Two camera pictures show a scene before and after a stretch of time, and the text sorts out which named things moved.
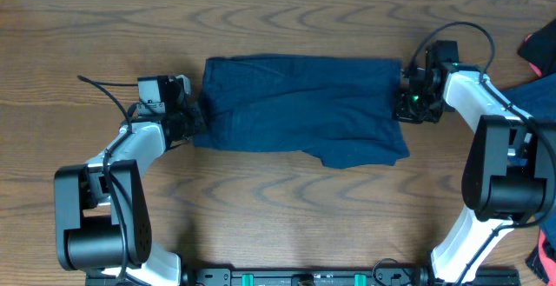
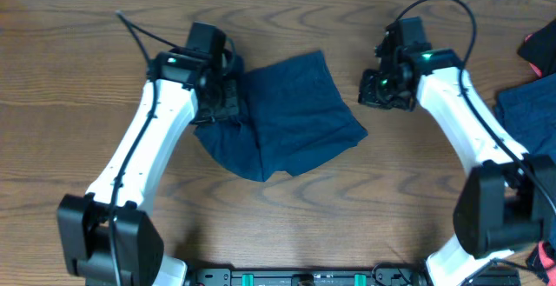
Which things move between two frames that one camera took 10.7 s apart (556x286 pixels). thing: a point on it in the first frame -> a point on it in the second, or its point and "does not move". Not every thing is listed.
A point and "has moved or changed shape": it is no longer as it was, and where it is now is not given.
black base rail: x=319 y=276 does not move
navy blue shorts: x=342 y=111 has moved or changed shape
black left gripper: x=194 y=118 -> x=221 y=102
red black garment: x=539 y=49 does not move
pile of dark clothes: x=536 y=98 does not move
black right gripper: x=402 y=113 -> x=366 y=95
